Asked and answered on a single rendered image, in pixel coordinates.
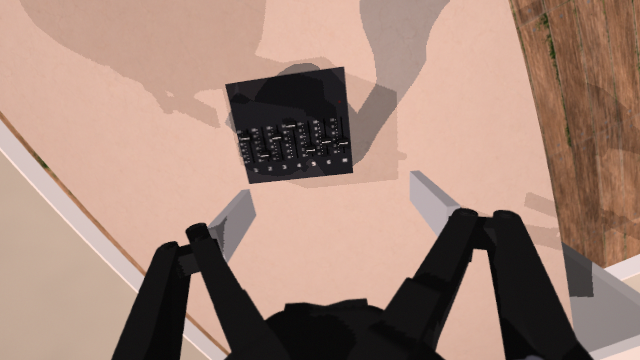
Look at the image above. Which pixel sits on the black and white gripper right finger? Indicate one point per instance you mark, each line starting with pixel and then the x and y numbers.
pixel 533 323

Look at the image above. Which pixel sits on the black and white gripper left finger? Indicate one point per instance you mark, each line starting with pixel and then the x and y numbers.
pixel 154 328

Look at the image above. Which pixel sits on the black lighting desk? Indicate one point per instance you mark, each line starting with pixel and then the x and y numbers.
pixel 312 105

